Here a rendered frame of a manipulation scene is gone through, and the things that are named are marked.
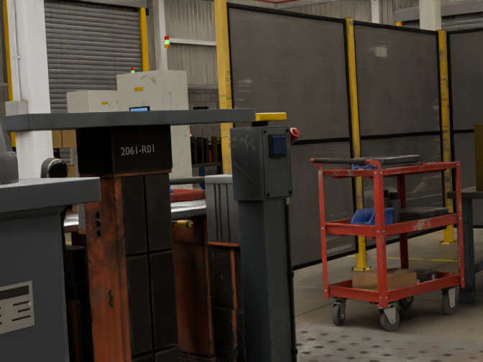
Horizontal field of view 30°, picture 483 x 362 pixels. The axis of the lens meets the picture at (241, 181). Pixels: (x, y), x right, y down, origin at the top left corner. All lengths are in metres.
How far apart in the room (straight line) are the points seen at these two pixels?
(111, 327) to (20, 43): 4.40
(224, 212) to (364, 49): 5.94
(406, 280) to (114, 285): 4.09
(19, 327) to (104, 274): 0.48
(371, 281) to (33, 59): 2.35
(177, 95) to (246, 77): 5.87
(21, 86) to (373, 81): 3.17
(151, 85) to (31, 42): 6.34
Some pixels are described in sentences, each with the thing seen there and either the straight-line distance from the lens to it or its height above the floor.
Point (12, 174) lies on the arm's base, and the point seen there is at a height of 1.11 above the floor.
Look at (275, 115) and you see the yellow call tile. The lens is 1.37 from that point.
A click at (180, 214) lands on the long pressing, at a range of 1.59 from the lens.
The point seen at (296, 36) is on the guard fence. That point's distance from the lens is 6.59.
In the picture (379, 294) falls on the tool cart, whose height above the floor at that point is 0.23.
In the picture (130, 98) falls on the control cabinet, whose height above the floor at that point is 1.66.
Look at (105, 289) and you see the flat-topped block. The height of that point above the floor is 0.94.
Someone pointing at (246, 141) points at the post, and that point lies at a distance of 1.36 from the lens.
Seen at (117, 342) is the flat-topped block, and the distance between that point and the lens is 1.20.
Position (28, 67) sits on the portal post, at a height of 1.58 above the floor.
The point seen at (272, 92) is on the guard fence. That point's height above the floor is 1.41.
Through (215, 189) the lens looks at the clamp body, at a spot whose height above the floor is 1.04.
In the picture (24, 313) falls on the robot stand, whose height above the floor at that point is 1.00.
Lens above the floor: 1.13
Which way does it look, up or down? 3 degrees down
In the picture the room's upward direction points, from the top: 3 degrees counter-clockwise
